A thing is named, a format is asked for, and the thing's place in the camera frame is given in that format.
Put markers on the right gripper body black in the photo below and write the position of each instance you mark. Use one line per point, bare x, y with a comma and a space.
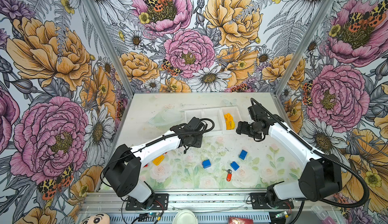
251, 130

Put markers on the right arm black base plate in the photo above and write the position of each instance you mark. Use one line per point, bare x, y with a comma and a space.
261, 201

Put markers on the white round lid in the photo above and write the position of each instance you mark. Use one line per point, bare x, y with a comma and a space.
185, 217

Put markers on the clear plastic container corner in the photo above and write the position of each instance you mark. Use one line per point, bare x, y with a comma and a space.
322, 214

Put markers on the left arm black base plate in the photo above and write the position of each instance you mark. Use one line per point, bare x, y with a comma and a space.
157, 201

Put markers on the red box at bottom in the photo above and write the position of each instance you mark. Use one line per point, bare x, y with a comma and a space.
235, 220

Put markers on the blue lego brick upper right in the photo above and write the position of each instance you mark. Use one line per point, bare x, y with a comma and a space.
243, 154

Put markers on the white three-compartment bin tray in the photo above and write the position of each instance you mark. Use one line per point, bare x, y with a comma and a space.
217, 116

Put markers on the yellow lego brick top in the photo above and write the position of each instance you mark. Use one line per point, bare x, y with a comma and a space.
228, 118

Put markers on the cartoon face toy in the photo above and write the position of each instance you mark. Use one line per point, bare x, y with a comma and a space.
100, 218

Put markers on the aluminium frame rail front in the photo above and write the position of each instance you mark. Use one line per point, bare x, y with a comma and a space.
197, 201

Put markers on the blue lego brick lower right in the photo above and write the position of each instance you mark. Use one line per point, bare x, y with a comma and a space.
234, 166

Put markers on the yellow lego brick left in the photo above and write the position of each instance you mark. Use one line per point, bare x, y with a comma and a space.
157, 161

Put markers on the blue lego brick center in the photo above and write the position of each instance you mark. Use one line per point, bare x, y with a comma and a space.
206, 164

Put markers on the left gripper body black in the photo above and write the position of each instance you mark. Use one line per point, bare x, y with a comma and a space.
195, 141

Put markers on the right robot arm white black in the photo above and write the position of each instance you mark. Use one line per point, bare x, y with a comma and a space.
321, 174

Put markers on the blue lego brick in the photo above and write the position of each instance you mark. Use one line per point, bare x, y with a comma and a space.
206, 164
243, 154
234, 166

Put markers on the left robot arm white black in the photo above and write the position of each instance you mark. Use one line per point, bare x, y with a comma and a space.
123, 169

